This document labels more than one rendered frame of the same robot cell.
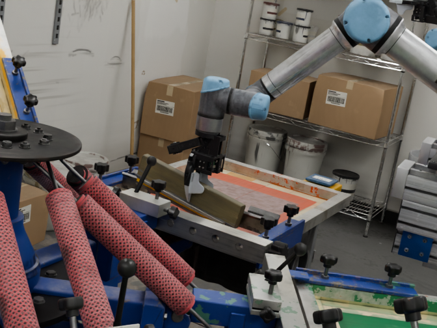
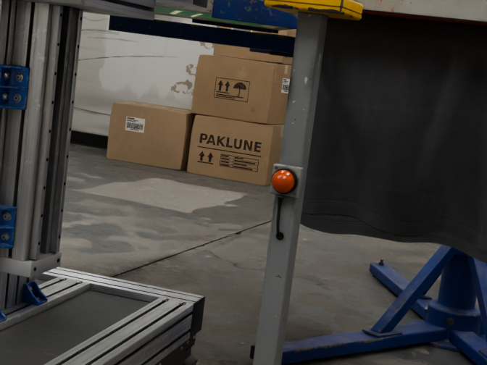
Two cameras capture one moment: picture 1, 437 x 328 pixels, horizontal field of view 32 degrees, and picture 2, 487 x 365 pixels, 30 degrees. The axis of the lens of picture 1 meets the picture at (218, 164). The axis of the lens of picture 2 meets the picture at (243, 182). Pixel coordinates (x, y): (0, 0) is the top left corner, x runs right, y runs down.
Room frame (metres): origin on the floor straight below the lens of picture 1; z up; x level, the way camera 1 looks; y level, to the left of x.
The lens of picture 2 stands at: (4.27, -0.62, 0.84)
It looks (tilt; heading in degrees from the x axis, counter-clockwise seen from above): 8 degrees down; 175
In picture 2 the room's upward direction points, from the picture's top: 7 degrees clockwise
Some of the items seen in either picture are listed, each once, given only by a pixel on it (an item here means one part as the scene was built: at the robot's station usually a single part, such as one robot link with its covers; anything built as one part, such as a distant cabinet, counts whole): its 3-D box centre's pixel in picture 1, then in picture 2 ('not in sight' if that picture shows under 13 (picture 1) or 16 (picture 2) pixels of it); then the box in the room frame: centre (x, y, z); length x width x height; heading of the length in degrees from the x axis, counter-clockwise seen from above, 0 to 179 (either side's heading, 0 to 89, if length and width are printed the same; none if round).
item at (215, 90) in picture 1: (214, 97); not in sight; (2.08, 0.04, 1.33); 0.09 x 0.08 x 0.11; 81
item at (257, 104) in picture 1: (249, 103); not in sight; (2.09, -0.06, 1.33); 0.11 x 0.11 x 0.08; 81
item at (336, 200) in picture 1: (227, 197); (446, 22); (2.32, -0.05, 0.97); 0.79 x 0.58 x 0.04; 154
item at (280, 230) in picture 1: (275, 240); not in sight; (1.99, -0.19, 0.97); 0.30 x 0.05 x 0.07; 154
